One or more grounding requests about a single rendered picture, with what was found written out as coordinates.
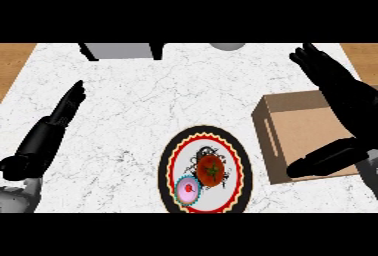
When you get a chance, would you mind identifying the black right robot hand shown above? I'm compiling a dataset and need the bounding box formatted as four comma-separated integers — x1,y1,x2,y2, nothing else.
284,42,378,179

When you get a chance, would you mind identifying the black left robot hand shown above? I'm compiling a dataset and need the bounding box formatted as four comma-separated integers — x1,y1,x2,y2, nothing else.
0,79,87,182

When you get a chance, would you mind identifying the brown cardboard box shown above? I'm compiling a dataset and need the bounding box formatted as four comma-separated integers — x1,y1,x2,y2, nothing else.
250,84,378,185

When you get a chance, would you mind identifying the black-rimmed patterned plate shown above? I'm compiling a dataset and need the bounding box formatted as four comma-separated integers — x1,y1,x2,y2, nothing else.
156,125,253,214

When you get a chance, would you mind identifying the red tomato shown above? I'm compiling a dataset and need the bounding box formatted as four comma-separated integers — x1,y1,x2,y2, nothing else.
194,154,227,188

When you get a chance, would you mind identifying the grey round object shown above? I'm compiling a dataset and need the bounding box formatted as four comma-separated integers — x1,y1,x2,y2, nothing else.
208,42,246,52

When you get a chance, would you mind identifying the grey appliance with black legs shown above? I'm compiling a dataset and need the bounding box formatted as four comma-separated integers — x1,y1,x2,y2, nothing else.
78,42,165,62

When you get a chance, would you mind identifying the pink-frosted cupcake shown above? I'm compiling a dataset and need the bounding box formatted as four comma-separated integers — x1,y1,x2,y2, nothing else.
174,176,202,206

